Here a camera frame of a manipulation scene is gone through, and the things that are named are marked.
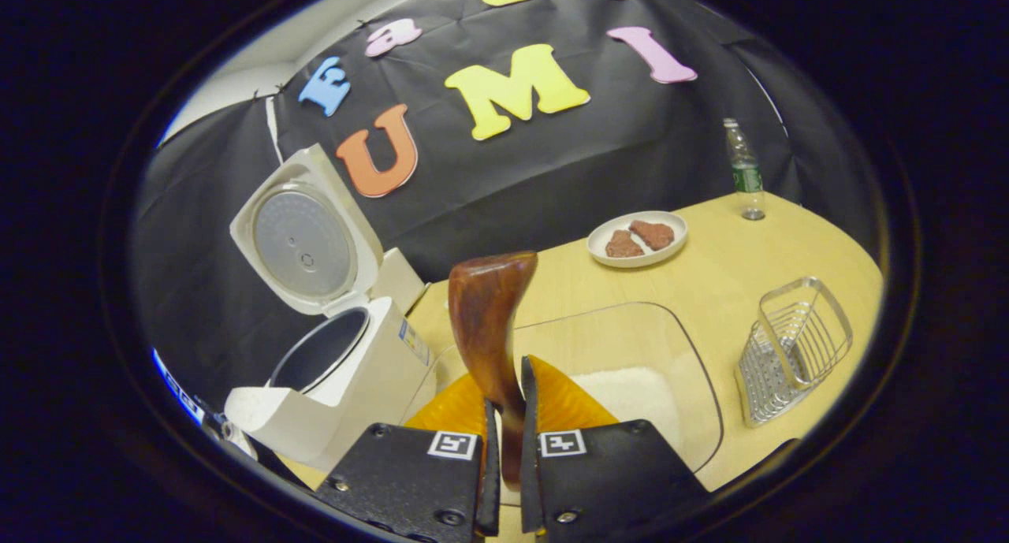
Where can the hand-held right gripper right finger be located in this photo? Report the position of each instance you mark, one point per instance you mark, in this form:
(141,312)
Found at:
(530,480)

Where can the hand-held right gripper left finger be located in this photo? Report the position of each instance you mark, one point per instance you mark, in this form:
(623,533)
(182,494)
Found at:
(491,496)

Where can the brown wooden spoon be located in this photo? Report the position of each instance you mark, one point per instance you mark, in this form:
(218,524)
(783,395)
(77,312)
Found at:
(485,322)

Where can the white rice cooker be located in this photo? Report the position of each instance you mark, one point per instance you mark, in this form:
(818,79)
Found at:
(370,377)

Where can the clear plastic tray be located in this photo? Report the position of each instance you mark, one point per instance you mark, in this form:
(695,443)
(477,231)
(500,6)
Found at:
(615,330)

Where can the white toaster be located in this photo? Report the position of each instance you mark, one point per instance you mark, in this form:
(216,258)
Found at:
(402,283)

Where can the brown meat piece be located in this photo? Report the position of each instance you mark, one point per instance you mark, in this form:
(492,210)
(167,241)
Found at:
(624,245)
(653,234)

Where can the white round plate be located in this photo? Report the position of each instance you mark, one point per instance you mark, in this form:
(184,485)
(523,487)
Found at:
(619,223)

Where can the black backdrop cloth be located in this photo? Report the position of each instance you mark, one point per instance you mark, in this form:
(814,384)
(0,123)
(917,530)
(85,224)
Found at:
(552,165)

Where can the clear plastic water bottle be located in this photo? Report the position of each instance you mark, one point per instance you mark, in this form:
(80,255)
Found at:
(746,180)

